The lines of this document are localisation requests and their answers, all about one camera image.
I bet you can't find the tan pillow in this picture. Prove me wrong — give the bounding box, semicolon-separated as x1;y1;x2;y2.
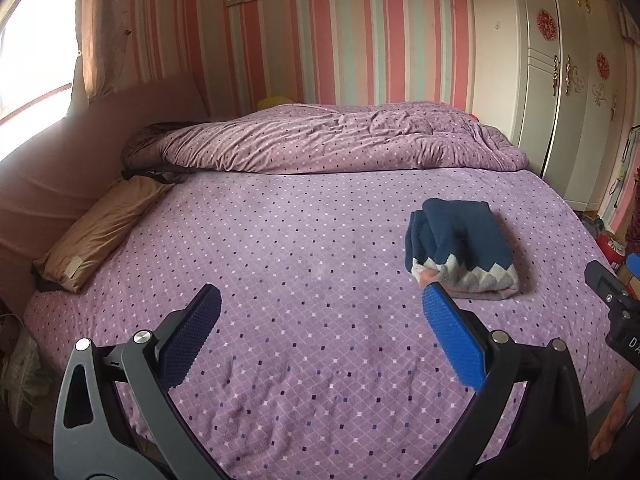
31;176;177;295

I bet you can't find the pink padded headboard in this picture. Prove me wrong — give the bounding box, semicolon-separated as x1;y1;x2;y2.
0;72;211;322

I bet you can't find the dark patterned blanket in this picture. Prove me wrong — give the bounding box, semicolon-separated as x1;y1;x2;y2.
121;121;189;184

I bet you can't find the white wardrobe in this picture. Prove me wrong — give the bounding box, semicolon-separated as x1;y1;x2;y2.
469;0;632;214

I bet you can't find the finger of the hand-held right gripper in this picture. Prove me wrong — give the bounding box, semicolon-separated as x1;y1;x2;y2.
583;260;633;307

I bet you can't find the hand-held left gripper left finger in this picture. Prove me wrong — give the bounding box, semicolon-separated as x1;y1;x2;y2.
52;282;231;480

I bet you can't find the pink patterned curtain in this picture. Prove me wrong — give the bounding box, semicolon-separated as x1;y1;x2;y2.
71;0;137;104

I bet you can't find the bed with purple dotted sheet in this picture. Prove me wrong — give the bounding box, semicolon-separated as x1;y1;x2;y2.
22;102;635;480

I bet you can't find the navy patterned knit sweater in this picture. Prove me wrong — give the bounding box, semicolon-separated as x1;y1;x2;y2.
404;198;521;303

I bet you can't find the red fire extinguisher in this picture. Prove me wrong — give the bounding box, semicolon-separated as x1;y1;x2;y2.
597;231;627;272

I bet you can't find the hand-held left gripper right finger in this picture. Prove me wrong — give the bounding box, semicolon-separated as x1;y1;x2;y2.
415;282;590;480

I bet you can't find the purple dotted quilt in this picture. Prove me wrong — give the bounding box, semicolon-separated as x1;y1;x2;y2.
150;101;531;176

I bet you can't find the white cloth bundle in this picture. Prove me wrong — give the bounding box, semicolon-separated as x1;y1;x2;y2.
0;310;54;412

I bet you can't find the bright window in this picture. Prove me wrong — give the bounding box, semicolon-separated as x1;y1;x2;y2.
0;0;83;128

